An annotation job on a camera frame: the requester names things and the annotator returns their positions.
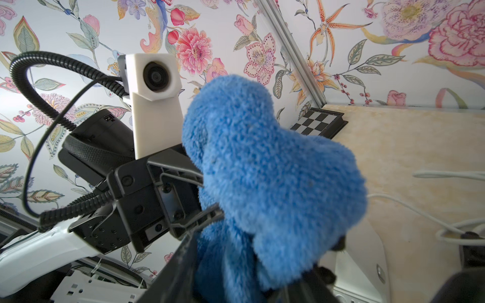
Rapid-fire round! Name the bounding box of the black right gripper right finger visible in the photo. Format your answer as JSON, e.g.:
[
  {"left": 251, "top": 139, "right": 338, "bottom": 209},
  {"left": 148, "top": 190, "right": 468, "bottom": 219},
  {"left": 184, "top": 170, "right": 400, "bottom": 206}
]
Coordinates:
[{"left": 272, "top": 266, "right": 339, "bottom": 303}]

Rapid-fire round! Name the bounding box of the white power cable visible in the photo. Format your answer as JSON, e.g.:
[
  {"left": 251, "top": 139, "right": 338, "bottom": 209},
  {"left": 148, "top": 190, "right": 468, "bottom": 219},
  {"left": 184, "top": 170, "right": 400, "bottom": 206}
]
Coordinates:
[{"left": 365, "top": 169, "right": 485, "bottom": 247}]

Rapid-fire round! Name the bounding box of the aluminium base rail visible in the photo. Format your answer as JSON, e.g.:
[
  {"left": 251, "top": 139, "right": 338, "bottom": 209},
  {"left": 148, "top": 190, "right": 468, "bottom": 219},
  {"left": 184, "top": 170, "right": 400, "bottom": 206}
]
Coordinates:
[{"left": 1, "top": 210, "right": 151, "bottom": 302}]

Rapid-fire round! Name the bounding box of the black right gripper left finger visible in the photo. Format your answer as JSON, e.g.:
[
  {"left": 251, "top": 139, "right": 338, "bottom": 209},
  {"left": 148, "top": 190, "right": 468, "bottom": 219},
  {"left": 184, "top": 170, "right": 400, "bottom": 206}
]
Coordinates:
[{"left": 137, "top": 232, "right": 199, "bottom": 303}]

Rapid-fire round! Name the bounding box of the white coffee machine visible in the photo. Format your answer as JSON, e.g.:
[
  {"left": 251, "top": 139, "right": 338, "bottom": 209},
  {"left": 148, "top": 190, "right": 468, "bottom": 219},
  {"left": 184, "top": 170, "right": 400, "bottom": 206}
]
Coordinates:
[{"left": 319, "top": 218, "right": 391, "bottom": 303}]

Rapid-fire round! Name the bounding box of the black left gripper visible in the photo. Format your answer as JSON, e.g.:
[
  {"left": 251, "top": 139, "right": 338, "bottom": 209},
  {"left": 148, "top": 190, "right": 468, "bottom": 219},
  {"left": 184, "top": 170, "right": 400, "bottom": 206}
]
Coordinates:
[{"left": 69, "top": 145, "right": 224, "bottom": 255}]

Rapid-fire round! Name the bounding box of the blue microfiber cloth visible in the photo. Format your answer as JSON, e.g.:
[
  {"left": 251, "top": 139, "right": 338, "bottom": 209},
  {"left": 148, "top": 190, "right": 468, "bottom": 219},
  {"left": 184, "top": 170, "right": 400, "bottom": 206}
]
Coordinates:
[{"left": 183, "top": 75, "right": 368, "bottom": 302}]

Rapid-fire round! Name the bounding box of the black white chessboard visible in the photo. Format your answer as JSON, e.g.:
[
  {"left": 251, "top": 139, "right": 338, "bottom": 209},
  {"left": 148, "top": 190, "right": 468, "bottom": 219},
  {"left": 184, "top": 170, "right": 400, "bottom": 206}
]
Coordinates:
[{"left": 290, "top": 108, "right": 348, "bottom": 140}]

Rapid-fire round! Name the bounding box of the aluminium frame post left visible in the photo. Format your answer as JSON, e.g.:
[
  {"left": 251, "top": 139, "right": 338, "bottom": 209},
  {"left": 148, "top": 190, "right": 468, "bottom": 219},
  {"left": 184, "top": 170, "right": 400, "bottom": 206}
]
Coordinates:
[{"left": 255, "top": 0, "right": 327, "bottom": 108}]

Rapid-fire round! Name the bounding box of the black coffee machine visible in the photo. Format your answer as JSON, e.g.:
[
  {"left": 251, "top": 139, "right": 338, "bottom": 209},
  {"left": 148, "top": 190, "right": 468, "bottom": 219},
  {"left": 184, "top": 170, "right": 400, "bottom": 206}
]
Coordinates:
[{"left": 431, "top": 268, "right": 484, "bottom": 303}]

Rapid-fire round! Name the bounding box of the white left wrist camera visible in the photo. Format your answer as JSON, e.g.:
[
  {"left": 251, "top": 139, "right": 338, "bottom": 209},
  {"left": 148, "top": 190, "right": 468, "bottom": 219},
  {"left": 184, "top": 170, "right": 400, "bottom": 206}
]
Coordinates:
[{"left": 117, "top": 54, "right": 183, "bottom": 159}]

